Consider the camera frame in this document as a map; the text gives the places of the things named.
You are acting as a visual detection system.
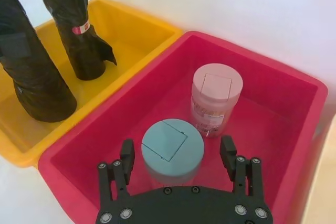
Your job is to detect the red plastic bin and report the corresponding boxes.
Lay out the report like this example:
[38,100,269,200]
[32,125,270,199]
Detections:
[37,31,329,224]

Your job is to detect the black bag roll with label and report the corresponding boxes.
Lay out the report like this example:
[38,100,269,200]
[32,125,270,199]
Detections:
[26,0,118,81]

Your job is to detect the yellow plastic bin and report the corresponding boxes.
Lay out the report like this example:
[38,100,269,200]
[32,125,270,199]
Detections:
[0,0,183,169]

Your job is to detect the white table cloth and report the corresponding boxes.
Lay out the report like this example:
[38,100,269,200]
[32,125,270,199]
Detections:
[0,0,336,224]

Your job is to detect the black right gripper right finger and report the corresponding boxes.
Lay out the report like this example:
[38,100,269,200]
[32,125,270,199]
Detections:
[219,135,264,198]

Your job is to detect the jar with blue lid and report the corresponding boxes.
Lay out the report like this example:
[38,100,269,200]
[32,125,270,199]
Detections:
[141,119,205,184]

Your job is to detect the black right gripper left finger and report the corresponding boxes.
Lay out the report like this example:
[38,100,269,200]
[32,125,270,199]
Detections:
[96,138,136,210]

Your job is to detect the large black bag roll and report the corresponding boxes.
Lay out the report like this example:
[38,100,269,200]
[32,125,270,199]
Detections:
[0,0,78,123]

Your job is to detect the jar with pink lid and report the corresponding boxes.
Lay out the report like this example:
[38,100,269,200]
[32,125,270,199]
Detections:
[189,63,244,139]

